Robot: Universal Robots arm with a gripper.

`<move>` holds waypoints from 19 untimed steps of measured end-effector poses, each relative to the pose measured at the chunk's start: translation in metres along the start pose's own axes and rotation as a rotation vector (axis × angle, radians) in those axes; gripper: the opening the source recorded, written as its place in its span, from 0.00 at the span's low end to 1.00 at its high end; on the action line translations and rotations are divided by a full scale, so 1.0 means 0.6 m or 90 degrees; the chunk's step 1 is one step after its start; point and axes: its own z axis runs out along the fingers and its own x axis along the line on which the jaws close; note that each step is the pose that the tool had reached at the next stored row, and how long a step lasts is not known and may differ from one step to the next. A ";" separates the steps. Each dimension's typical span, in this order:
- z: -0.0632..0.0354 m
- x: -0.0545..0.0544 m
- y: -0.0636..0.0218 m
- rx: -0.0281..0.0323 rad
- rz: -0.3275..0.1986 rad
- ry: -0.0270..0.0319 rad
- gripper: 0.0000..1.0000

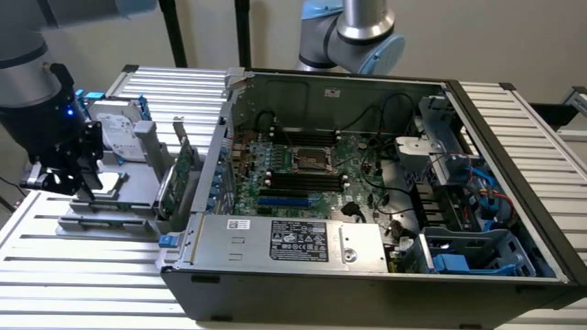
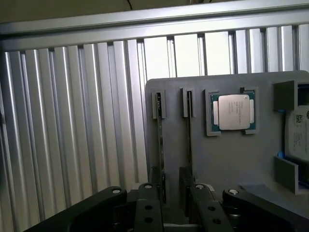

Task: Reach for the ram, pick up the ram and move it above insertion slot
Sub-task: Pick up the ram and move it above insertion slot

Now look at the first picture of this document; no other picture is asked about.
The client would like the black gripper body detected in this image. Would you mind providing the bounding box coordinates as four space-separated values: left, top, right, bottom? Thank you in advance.
0 63 91 163

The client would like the green RAM stick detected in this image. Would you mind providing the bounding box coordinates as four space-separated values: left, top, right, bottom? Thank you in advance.
77 202 153 212
75 222 149 231

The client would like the black RAM slot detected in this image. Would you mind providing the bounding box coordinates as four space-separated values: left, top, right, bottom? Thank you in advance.
271 129 342 135
271 133 342 139
266 171 349 178
270 140 343 147
266 175 349 183
266 180 350 188
266 184 350 193
270 137 342 143

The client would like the silver hard disk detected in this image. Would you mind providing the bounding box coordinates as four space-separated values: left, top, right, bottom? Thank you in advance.
87 104 149 161

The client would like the grey parts rack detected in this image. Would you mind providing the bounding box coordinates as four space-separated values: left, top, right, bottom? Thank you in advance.
55 99 205 239

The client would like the green graphics card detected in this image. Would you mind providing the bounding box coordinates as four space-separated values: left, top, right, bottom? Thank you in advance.
154 116 203 221

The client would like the green motherboard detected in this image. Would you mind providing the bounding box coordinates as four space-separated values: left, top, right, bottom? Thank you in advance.
227 132 406 225

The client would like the black stand pole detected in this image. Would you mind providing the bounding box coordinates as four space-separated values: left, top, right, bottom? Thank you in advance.
234 0 254 69
158 0 190 68

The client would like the silver power supply unit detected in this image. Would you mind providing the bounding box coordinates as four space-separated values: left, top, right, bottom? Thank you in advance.
190 214 393 275

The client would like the metal CPU socket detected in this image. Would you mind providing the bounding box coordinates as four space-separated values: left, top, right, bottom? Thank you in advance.
286 146 342 173

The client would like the black open PC case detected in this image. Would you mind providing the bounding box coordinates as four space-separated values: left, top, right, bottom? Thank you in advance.
158 67 587 323

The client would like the grey metal disk bay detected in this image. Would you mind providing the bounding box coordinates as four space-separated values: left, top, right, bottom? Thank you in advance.
394 95 489 184

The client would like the blue drive cage latch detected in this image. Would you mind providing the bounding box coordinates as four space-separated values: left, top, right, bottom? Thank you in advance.
433 254 472 275

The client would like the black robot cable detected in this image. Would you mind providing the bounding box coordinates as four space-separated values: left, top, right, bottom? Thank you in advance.
0 176 21 211

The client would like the short black wire loop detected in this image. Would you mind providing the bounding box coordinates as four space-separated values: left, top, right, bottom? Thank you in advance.
254 111 278 131

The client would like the black wire connector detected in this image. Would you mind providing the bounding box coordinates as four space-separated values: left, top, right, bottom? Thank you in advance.
341 201 367 223

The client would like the long black wire loop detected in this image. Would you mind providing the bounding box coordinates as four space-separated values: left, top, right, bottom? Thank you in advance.
342 92 418 134

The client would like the blue data wire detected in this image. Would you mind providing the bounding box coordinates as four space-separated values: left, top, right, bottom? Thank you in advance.
462 164 502 228

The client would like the red wire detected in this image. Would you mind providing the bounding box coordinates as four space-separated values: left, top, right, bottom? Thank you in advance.
457 153 516 228

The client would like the aluminium profile frame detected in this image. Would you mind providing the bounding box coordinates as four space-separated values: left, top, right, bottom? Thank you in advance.
557 87 587 139

